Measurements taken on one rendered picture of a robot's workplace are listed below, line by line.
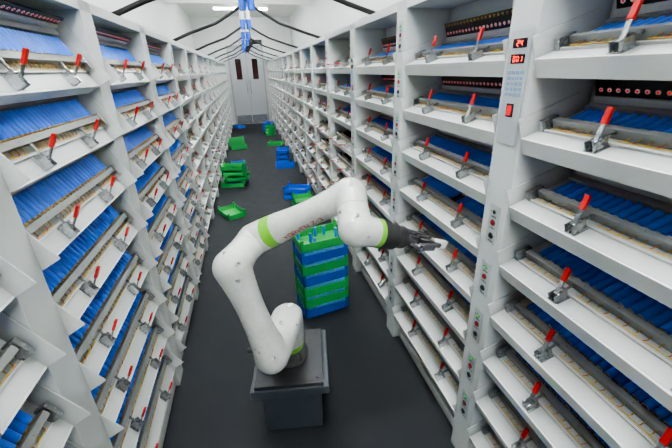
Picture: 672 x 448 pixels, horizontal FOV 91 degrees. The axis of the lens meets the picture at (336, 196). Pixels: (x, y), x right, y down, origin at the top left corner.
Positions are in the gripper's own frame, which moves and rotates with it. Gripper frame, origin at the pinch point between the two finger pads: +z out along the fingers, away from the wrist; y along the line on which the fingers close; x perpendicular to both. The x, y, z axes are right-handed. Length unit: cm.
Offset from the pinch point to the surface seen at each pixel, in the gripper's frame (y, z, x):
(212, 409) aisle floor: -30, -46, -120
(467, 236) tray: 3.7, 6.8, 6.4
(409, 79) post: -54, -3, 49
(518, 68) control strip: 10, -17, 57
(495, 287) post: 21.7, 6.5, -0.7
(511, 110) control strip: 12, -13, 47
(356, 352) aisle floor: -35, 25, -92
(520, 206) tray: 20.8, -2.7, 25.5
